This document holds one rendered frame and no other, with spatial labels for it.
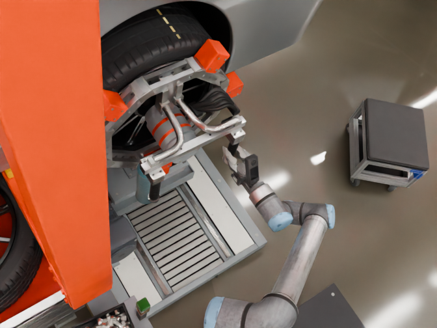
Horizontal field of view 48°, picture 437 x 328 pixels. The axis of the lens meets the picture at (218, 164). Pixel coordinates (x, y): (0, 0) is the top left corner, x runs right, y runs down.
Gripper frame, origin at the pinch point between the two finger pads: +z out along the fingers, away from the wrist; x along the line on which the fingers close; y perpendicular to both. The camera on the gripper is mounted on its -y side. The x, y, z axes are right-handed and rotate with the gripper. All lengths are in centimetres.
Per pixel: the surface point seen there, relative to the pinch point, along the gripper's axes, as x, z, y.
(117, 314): -63, -28, 29
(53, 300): -81, -8, 44
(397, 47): 194, 41, 83
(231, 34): 20.5, 34.4, -17.6
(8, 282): -92, 4, 33
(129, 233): -42, 1, 42
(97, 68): -61, -19, -103
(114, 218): -44, 10, 44
